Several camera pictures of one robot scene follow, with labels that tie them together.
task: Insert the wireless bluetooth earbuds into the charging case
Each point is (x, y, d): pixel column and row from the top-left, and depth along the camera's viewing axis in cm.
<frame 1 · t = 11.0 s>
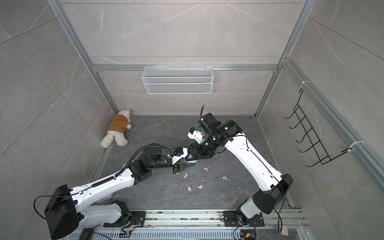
left hand: (193, 156, 67), fingers open
right hand: (191, 157, 66), fingers open
white teddy bear brown hoodie: (117, 129, 106), point 6 cm above the table
blue earbud lower right: (224, 177, 89), on the table
purple earbud left: (186, 175, 89), on the table
pink earbud left: (189, 188, 85), on the table
pink earbud right: (200, 187, 85), on the table

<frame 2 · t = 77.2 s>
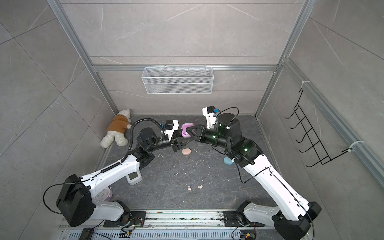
left hand: (192, 132, 65), fingers open
right hand: (186, 129, 60), fingers closed
pink earbud charging case: (186, 153, 99), on the table
blue earbud charging case: (227, 161, 94), point 2 cm above the table
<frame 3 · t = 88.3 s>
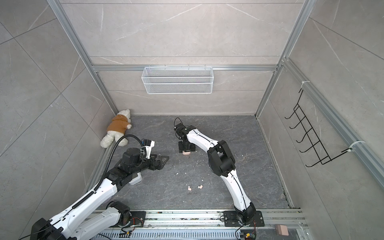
left hand: (162, 153, 78), fingers open
right hand: (185, 149, 99), fingers open
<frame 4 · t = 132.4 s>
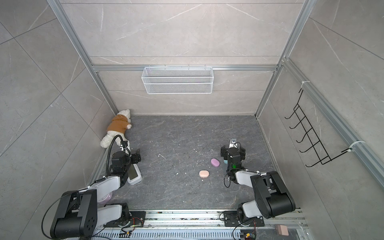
left hand: (131, 147, 90), fingers open
right hand: (232, 145, 93), fingers open
pink earbud charging case: (204, 173, 89), point 2 cm above the table
purple earbud charging case: (214, 162, 93), point 3 cm above the table
